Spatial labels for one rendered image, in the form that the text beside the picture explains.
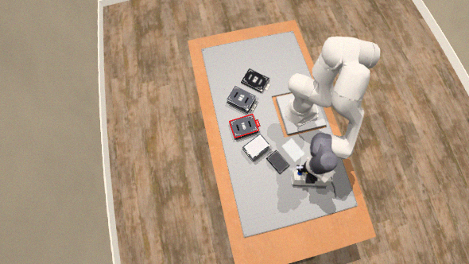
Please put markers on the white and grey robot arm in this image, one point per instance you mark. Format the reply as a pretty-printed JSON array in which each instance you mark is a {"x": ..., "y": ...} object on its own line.
[{"x": 348, "y": 56}]

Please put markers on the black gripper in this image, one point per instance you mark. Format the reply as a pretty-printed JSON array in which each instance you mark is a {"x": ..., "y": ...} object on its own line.
[{"x": 302, "y": 169}]

